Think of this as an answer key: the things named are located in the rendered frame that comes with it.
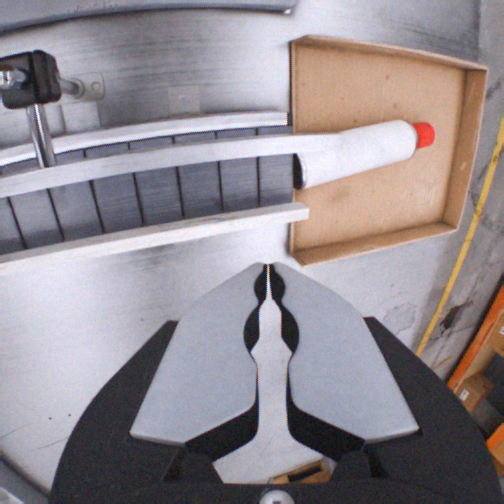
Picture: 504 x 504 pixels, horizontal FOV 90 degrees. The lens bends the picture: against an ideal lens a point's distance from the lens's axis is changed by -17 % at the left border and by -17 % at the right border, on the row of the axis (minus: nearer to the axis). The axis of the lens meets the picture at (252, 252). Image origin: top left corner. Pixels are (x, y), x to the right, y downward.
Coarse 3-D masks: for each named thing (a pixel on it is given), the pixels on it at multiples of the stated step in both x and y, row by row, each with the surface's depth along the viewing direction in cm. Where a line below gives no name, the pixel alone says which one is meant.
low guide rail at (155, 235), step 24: (216, 216) 27; (240, 216) 27; (264, 216) 27; (288, 216) 28; (96, 240) 24; (120, 240) 24; (144, 240) 25; (168, 240) 25; (0, 264) 21; (24, 264) 22; (48, 264) 23
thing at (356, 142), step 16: (368, 128) 32; (384, 128) 32; (400, 128) 32; (416, 128) 33; (432, 128) 34; (352, 144) 31; (368, 144) 31; (384, 144) 31; (400, 144) 32; (416, 144) 33; (304, 160) 29; (320, 160) 30; (336, 160) 30; (352, 160) 31; (368, 160) 32; (384, 160) 33; (400, 160) 34; (304, 176) 30; (320, 176) 31; (336, 176) 32
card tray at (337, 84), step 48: (336, 48) 30; (384, 48) 28; (336, 96) 32; (384, 96) 34; (432, 96) 36; (480, 96) 35; (432, 144) 40; (336, 192) 38; (384, 192) 41; (432, 192) 44; (336, 240) 42; (384, 240) 42
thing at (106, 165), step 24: (192, 144) 18; (216, 144) 18; (240, 144) 19; (264, 144) 19; (288, 144) 20; (312, 144) 20; (336, 144) 21; (48, 168) 16; (72, 168) 16; (96, 168) 17; (120, 168) 17; (144, 168) 18; (0, 192) 15; (24, 192) 16
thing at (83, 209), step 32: (288, 128) 28; (32, 160) 22; (64, 160) 23; (224, 160) 27; (256, 160) 28; (288, 160) 29; (32, 192) 23; (64, 192) 24; (96, 192) 25; (128, 192) 26; (160, 192) 27; (192, 192) 28; (224, 192) 29; (256, 192) 30; (288, 192) 31; (0, 224) 23; (32, 224) 24; (64, 224) 25; (96, 224) 26; (128, 224) 27
